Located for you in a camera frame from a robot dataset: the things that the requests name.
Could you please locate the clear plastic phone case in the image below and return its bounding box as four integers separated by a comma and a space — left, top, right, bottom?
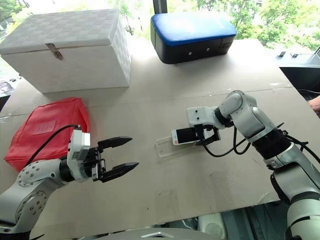
155, 135, 181, 159

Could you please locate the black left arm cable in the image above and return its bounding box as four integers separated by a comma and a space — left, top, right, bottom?
25, 124, 83, 167

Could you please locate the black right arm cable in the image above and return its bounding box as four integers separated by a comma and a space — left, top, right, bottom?
202, 121, 311, 159

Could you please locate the white smartphone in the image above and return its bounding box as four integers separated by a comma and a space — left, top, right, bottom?
171, 126, 209, 146

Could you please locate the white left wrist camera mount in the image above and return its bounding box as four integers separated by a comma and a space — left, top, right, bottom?
66, 129, 92, 184

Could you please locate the metal box latch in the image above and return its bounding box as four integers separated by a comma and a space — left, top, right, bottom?
45, 42, 64, 61

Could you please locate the dark window pillar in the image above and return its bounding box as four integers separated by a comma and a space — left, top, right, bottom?
153, 0, 169, 15

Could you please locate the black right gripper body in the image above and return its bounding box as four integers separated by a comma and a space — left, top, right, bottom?
202, 124, 222, 144

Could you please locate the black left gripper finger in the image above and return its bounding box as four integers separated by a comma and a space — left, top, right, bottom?
97, 136, 133, 154
98, 161, 140, 183

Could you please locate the blue-topped black case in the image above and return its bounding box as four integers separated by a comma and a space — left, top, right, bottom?
150, 12, 238, 65

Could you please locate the white round device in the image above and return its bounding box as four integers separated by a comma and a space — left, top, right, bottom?
198, 213, 230, 236

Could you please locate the dark side table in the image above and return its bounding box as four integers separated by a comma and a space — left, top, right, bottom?
275, 53, 320, 101

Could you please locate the red fabric bag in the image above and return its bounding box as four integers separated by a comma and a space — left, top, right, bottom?
3, 97, 91, 173

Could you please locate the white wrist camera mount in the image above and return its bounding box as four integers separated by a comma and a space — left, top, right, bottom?
187, 105, 219, 128
66, 129, 92, 184

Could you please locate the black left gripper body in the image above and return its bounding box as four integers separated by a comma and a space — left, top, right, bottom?
83, 145, 108, 183

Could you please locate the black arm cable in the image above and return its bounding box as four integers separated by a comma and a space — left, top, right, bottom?
202, 121, 311, 159
25, 124, 83, 167

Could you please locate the silver robot torso plate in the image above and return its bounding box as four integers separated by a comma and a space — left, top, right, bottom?
140, 231, 176, 240

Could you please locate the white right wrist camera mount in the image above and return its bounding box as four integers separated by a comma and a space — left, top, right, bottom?
187, 105, 219, 128

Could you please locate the white woven lidded box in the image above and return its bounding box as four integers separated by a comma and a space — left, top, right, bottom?
0, 8, 133, 95

